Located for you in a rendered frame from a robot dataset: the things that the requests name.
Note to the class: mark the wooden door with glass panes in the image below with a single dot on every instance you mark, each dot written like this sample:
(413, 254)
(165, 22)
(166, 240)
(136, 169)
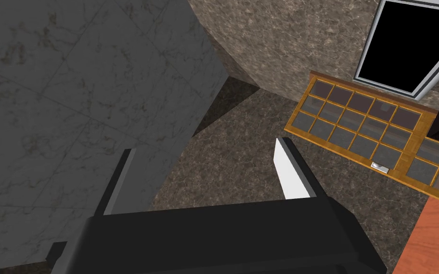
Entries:
(364, 125)

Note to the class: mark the black window with white frame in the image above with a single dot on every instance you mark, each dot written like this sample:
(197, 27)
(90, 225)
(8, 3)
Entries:
(406, 42)

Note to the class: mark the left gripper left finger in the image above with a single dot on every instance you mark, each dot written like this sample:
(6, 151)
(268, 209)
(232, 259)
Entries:
(117, 185)

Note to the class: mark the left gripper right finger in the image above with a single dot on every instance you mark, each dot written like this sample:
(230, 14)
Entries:
(292, 176)

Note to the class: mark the reddish brown wooden furniture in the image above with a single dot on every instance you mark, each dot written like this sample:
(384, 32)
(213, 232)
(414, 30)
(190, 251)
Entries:
(434, 239)

